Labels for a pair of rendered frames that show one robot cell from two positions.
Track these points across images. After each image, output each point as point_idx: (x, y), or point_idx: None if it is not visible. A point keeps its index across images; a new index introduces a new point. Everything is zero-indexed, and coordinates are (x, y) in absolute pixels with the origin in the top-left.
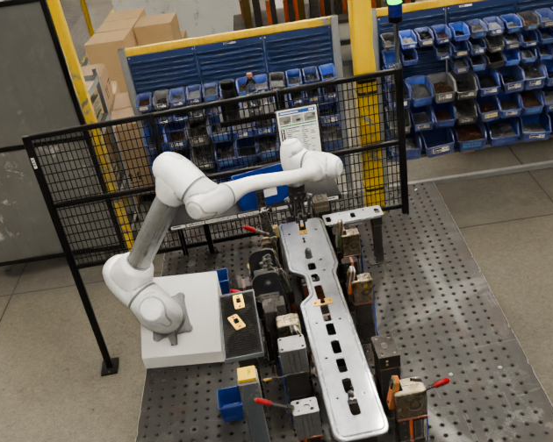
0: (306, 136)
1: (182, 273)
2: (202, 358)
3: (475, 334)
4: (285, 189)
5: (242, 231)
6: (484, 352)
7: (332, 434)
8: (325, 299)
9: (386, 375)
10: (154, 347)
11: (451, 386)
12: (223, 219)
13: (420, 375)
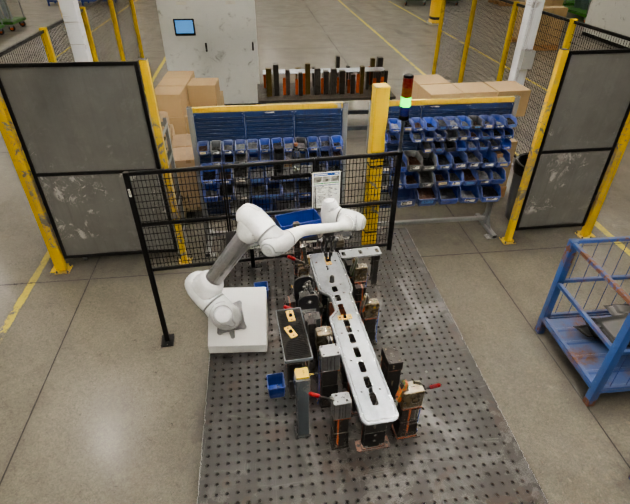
0: (330, 192)
1: (231, 280)
2: (251, 348)
3: (441, 343)
4: None
5: None
6: (447, 356)
7: None
8: (346, 315)
9: (391, 375)
10: (217, 339)
11: (427, 380)
12: None
13: (405, 371)
